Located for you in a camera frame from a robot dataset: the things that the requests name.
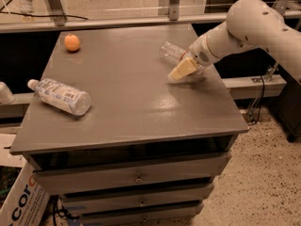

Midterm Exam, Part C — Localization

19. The clear water bottle red label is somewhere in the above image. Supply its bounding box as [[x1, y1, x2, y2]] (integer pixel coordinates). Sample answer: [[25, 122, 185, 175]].
[[159, 41, 206, 76]]

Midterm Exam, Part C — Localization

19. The orange fruit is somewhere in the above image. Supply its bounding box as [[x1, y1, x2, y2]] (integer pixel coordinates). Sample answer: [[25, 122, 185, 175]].
[[64, 34, 80, 52]]

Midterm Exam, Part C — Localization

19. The black cable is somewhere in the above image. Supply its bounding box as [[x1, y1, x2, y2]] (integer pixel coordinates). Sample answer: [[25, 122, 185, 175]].
[[0, 10, 90, 21]]

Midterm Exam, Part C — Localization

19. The white cardboard box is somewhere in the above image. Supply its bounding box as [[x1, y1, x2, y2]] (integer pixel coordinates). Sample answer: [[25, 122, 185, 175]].
[[0, 163, 50, 226]]

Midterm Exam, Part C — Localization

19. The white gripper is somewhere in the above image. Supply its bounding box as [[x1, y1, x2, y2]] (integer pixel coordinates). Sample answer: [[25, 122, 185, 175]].
[[168, 35, 219, 81]]

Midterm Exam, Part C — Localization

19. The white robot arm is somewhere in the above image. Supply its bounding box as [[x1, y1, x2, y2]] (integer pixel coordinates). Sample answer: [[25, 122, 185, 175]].
[[168, 0, 301, 81]]

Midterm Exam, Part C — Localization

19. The metal frame rail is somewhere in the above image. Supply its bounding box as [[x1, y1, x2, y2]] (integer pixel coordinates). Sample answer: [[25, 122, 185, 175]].
[[0, 0, 301, 33]]

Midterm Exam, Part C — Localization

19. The blue label plastic bottle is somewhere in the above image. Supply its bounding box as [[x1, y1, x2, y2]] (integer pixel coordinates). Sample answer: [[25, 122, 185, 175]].
[[27, 78, 91, 116]]

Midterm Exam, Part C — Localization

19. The grey drawer cabinet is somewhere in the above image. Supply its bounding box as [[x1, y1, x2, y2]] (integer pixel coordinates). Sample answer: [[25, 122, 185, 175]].
[[10, 25, 247, 226]]

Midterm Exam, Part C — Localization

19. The white cylinder object left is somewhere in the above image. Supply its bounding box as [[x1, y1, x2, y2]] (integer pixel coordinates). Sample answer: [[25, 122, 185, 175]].
[[0, 82, 15, 105]]

